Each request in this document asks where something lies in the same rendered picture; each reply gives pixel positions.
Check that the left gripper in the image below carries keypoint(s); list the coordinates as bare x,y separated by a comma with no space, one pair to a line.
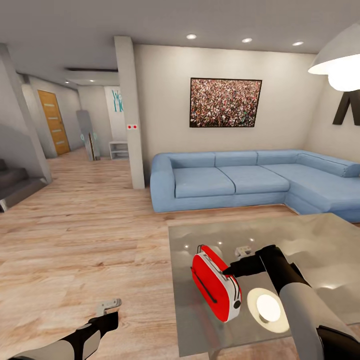
110,321

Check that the radio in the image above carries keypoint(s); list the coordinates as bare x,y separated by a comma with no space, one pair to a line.
221,292

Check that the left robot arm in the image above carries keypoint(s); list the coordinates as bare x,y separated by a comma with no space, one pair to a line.
81,344

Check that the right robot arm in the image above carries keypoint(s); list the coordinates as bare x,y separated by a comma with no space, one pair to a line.
317,332

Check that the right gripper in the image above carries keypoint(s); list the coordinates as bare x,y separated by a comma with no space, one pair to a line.
240,268

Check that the room light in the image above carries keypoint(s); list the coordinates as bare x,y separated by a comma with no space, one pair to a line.
344,44

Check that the sofa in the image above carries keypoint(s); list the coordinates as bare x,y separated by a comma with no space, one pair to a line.
304,181

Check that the picture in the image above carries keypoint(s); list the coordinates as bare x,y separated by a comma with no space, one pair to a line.
223,102

